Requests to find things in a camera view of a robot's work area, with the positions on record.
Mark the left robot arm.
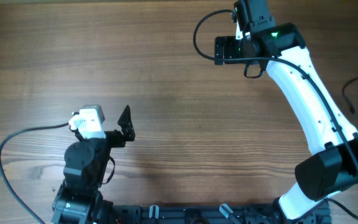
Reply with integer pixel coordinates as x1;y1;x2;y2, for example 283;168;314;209
52;105;135;224

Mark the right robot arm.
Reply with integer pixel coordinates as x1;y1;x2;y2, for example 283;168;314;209
213;1;358;222

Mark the right black camera cable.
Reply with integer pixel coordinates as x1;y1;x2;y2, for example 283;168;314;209
192;9;358;222

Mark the black camera cable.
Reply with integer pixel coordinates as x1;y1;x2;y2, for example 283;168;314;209
0;123;71;224
192;9;358;222

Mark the left black camera cable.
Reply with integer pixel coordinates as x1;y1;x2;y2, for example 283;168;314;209
0;123;71;224

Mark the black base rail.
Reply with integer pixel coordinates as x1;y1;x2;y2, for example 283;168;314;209
113;203;332;224

